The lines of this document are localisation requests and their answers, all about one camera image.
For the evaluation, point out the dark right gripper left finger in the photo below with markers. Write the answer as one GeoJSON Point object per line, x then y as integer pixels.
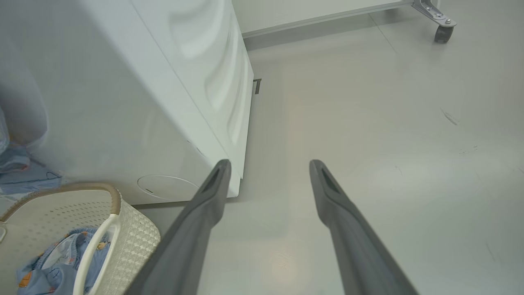
{"type": "Point", "coordinates": [192, 233]}

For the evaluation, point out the small grey metal bracket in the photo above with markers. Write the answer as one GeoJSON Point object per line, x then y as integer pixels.
{"type": "Point", "coordinates": [258, 86]}

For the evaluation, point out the light blue printed garment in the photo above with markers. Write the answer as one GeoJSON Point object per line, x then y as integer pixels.
{"type": "Point", "coordinates": [53, 270]}
{"type": "Point", "coordinates": [24, 178]}

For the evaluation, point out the cream perforated laundry basket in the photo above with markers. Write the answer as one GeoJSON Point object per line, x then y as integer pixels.
{"type": "Point", "coordinates": [135, 241]}

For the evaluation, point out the white front-load washing machine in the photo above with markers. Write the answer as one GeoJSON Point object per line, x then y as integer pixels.
{"type": "Point", "coordinates": [123, 102]}

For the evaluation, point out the metal frame leg with caster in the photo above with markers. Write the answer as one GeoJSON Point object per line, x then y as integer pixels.
{"type": "Point", "coordinates": [442, 30]}

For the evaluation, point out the white panel with metal edge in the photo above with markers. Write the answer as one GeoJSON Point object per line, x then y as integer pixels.
{"type": "Point", "coordinates": [286, 12]}

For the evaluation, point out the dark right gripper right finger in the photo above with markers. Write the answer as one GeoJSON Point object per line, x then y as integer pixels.
{"type": "Point", "coordinates": [352, 246]}

